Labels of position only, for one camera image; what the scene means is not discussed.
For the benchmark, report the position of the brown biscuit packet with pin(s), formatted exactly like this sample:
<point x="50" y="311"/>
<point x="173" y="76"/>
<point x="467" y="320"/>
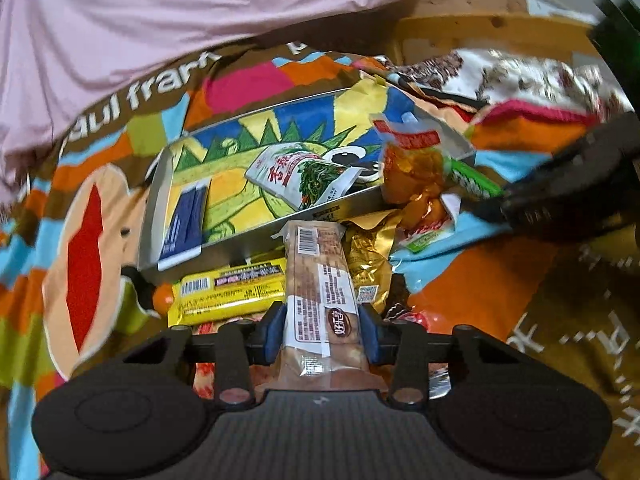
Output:
<point x="320" y="285"/>

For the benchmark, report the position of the pink bed sheet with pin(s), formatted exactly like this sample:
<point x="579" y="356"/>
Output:
<point x="150" y="25"/>

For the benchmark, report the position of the wooden bed frame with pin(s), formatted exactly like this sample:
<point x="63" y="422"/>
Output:
<point x="480" y="35"/>

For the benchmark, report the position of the dark green object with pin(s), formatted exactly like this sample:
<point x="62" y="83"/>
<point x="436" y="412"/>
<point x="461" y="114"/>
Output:
<point x="617" y="30"/>

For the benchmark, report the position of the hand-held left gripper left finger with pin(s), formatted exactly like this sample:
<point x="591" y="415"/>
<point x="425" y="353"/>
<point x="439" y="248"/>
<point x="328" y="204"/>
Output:
<point x="275" y="332"/>

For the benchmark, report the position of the blue snack packet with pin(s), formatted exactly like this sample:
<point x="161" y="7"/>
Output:
<point x="182" y="230"/>

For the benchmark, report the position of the colourful printed blanket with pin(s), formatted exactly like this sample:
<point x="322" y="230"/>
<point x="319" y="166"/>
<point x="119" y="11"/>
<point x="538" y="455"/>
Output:
<point x="500" y="300"/>

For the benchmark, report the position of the small orange ball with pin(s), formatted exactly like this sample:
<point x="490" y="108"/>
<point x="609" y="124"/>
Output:
<point x="163" y="298"/>

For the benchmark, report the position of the green candy packet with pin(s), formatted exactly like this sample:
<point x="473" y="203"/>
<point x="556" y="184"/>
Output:
<point x="475" y="180"/>

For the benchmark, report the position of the gold foil snack packet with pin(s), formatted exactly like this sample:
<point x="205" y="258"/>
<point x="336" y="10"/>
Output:
<point x="367" y="260"/>

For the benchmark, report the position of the white green vegetable snack packet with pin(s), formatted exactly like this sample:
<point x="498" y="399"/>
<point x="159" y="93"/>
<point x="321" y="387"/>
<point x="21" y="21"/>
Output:
<point x="300" y="175"/>

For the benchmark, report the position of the floral satin cloth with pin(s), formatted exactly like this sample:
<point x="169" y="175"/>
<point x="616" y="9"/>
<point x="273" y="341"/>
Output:
<point x="540" y="77"/>

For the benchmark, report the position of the yellow snack packet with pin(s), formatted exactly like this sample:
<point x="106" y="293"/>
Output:
<point x="225" y="292"/>

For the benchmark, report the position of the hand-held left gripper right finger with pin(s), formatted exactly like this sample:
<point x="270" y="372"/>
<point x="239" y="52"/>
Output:
<point x="369" y="332"/>

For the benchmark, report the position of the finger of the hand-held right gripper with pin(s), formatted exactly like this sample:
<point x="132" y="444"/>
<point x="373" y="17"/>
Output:
<point x="500" y="205"/>

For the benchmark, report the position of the orange snack packet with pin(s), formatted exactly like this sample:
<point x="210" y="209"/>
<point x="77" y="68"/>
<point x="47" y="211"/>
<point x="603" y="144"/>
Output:
<point x="412" y="165"/>

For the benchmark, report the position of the red snack packet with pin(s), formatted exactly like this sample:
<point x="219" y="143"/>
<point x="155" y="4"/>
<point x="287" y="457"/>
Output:
<point x="205" y="375"/>

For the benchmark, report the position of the metal box with dinosaur painting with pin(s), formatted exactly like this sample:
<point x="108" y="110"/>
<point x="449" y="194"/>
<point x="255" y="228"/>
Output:
<point x="300" y="127"/>

